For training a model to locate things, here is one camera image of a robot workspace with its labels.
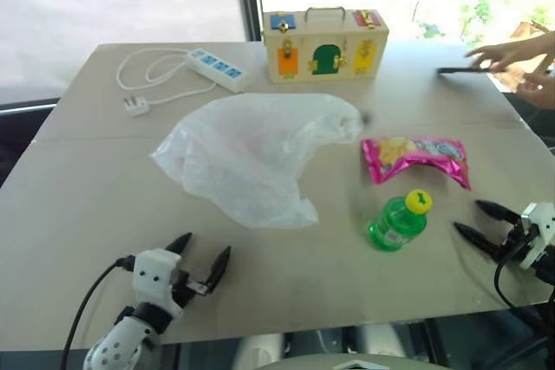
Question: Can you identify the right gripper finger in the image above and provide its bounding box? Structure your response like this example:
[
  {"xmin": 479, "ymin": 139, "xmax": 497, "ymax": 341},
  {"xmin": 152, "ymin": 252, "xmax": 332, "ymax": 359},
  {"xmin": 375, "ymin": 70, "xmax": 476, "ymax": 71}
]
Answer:
[
  {"xmin": 474, "ymin": 199, "xmax": 521, "ymax": 226},
  {"xmin": 453, "ymin": 221, "xmax": 504, "ymax": 263}
]

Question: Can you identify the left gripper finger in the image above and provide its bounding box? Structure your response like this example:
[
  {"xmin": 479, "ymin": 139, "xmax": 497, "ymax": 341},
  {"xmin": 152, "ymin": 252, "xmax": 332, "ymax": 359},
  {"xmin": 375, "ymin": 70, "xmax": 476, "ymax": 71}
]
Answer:
[
  {"xmin": 203, "ymin": 245, "xmax": 232, "ymax": 298},
  {"xmin": 166, "ymin": 231, "xmax": 193, "ymax": 255}
]

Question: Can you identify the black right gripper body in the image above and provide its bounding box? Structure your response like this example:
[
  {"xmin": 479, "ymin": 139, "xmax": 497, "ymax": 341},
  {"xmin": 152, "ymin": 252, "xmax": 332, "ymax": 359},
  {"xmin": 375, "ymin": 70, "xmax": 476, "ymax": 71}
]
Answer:
[{"xmin": 498, "ymin": 220, "xmax": 539, "ymax": 265}]

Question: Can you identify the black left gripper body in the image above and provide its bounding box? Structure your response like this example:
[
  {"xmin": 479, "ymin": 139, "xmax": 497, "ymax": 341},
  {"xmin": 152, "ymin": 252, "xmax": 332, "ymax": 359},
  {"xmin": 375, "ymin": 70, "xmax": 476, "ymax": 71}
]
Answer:
[{"xmin": 171, "ymin": 268, "xmax": 208, "ymax": 310}]

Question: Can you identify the black object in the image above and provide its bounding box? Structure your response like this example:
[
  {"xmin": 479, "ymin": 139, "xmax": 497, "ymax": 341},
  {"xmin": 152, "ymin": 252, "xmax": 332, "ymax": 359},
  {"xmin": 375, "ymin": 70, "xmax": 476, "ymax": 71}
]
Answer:
[{"xmin": 436, "ymin": 66, "xmax": 491, "ymax": 75}]

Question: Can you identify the person's left hand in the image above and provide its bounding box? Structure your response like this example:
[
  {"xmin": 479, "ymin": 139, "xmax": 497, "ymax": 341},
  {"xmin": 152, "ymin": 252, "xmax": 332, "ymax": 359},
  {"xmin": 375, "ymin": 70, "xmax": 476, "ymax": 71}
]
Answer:
[{"xmin": 518, "ymin": 70, "xmax": 555, "ymax": 111}]

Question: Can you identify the person's right hand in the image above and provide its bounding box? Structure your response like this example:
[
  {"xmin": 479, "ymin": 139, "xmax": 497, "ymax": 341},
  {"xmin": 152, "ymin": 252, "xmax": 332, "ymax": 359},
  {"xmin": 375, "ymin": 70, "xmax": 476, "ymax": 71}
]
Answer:
[{"xmin": 466, "ymin": 42, "xmax": 534, "ymax": 73}]

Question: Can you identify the green bottle with yellow cap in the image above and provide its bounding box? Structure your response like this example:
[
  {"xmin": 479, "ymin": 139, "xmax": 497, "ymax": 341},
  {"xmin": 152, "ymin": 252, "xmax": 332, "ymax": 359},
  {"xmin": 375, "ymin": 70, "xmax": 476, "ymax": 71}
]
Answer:
[{"xmin": 367, "ymin": 189, "xmax": 434, "ymax": 254}]

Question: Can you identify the pink snack packet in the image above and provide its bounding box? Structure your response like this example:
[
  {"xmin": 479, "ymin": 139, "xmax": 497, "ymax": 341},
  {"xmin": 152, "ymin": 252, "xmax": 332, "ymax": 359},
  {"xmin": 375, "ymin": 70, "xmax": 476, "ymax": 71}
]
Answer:
[{"xmin": 360, "ymin": 135, "xmax": 473, "ymax": 191}]

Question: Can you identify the translucent white plastic bag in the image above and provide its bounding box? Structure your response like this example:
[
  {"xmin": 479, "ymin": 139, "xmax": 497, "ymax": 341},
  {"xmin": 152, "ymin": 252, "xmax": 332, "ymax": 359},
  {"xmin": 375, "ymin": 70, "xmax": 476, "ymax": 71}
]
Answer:
[{"xmin": 149, "ymin": 92, "xmax": 365, "ymax": 230}]

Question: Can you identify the white power plug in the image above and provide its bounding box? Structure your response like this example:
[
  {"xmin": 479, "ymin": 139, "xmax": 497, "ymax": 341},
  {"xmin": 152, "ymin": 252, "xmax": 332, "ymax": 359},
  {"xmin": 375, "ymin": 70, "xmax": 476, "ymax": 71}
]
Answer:
[{"xmin": 123, "ymin": 96, "xmax": 153, "ymax": 118}]

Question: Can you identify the white power strip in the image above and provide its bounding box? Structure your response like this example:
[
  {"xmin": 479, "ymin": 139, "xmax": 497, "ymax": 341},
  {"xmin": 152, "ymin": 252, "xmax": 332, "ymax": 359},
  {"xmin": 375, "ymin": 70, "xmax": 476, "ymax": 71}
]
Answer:
[{"xmin": 186, "ymin": 48, "xmax": 251, "ymax": 94}]

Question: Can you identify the brown cardboard box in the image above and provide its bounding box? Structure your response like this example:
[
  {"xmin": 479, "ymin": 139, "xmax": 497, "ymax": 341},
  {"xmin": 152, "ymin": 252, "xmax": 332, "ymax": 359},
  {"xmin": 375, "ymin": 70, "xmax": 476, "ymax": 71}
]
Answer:
[{"xmin": 489, "ymin": 21, "xmax": 555, "ymax": 94}]

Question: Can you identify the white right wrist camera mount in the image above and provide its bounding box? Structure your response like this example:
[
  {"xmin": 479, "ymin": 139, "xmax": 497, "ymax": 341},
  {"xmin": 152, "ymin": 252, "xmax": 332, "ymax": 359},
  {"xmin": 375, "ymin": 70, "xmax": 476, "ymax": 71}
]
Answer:
[{"xmin": 518, "ymin": 201, "xmax": 555, "ymax": 270}]

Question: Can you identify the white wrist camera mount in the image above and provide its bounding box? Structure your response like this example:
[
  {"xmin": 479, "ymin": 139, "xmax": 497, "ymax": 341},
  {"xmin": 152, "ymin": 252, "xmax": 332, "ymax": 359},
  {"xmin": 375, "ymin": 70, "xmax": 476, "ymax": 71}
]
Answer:
[
  {"xmin": 132, "ymin": 248, "xmax": 183, "ymax": 317},
  {"xmin": 518, "ymin": 201, "xmax": 555, "ymax": 270}
]

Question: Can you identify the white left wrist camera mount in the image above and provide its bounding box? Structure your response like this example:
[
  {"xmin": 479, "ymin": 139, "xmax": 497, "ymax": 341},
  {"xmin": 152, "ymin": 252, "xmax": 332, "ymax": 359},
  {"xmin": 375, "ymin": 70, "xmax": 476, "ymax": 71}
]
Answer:
[{"xmin": 132, "ymin": 248, "xmax": 183, "ymax": 317}]

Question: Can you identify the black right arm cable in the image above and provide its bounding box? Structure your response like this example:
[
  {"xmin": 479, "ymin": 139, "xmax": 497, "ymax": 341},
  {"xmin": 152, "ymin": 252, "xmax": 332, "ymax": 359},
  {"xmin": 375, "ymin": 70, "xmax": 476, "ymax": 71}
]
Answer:
[{"xmin": 493, "ymin": 242, "xmax": 555, "ymax": 328}]

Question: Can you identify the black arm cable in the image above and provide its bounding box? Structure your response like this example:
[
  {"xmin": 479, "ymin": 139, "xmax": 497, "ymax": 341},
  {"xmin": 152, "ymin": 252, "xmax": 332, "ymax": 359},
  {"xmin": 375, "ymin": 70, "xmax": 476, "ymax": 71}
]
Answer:
[
  {"xmin": 59, "ymin": 256, "xmax": 138, "ymax": 370},
  {"xmin": 493, "ymin": 242, "xmax": 555, "ymax": 328}
]

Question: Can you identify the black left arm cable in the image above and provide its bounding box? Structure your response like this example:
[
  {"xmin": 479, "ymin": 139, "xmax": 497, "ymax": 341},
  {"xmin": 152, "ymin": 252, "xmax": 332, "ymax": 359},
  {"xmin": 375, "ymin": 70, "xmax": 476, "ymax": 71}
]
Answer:
[{"xmin": 59, "ymin": 256, "xmax": 138, "ymax": 370}]

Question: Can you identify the white power cord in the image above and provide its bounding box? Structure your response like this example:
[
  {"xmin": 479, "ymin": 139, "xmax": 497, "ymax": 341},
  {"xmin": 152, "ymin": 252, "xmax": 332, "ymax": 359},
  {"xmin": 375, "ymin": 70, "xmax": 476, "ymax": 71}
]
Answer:
[{"xmin": 115, "ymin": 48, "xmax": 218, "ymax": 107}]

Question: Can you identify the wooden lock box with handle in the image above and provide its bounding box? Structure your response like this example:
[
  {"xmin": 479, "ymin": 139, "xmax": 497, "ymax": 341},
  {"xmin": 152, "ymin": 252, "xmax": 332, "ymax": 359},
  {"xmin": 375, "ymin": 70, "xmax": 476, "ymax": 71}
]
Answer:
[{"xmin": 262, "ymin": 6, "xmax": 390, "ymax": 86}]

